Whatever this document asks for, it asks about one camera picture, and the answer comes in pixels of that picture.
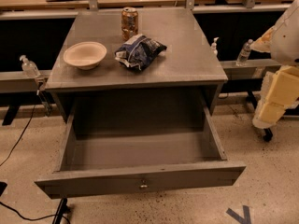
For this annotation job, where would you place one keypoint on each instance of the small white pump bottle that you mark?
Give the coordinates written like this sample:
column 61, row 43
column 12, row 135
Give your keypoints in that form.
column 214, row 46

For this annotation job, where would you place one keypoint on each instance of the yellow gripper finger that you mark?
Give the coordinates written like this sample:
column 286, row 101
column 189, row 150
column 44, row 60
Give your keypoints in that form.
column 284, row 88
column 269, row 112

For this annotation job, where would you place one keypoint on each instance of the open grey top drawer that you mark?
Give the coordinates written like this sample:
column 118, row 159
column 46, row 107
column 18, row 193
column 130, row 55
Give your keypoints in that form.
column 154, row 143

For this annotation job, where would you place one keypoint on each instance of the white paper bowl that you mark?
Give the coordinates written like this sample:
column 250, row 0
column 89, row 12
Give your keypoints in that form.
column 85, row 55

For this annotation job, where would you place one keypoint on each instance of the blue chip bag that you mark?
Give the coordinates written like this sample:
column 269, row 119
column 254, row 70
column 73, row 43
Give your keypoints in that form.
column 138, row 52

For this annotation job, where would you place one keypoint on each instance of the clear plastic water bottle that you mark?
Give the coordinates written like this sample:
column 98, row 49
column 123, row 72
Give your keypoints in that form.
column 244, row 53

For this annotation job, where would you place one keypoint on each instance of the clear pump sanitizer bottle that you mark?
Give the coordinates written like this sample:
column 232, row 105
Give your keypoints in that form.
column 29, row 68

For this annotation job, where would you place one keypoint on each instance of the grey drawer cabinet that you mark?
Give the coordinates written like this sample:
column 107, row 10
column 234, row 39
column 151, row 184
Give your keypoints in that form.
column 169, row 50

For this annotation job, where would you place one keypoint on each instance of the orange soda can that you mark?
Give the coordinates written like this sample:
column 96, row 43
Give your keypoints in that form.
column 129, row 22

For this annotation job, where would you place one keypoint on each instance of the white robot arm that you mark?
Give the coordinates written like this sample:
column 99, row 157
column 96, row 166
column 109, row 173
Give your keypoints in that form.
column 281, row 41

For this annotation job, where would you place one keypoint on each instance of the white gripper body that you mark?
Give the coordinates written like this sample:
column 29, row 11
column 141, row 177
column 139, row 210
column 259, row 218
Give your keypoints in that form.
column 286, row 39

